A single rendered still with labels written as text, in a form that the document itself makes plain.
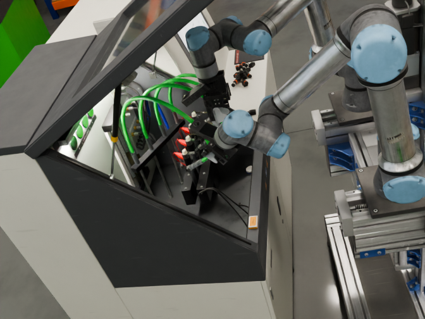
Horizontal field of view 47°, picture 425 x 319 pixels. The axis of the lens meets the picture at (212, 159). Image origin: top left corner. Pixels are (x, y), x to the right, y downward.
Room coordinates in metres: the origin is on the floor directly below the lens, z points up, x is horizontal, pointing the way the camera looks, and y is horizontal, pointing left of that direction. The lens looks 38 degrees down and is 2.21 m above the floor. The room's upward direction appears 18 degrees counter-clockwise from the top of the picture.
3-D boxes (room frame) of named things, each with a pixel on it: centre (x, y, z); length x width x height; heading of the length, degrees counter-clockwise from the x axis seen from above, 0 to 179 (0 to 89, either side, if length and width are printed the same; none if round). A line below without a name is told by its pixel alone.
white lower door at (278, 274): (1.39, -0.15, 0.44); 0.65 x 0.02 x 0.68; 162
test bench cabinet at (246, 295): (1.48, 0.12, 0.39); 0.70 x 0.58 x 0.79; 162
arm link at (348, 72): (1.57, -0.64, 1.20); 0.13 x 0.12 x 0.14; 29
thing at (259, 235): (1.40, -0.14, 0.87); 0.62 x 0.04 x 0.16; 162
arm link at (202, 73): (1.41, -0.07, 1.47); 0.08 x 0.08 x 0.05
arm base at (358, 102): (1.56, -0.64, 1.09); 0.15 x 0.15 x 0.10
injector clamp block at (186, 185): (1.59, 0.05, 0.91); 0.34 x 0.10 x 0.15; 162
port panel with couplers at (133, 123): (1.78, 0.27, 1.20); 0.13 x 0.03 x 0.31; 162
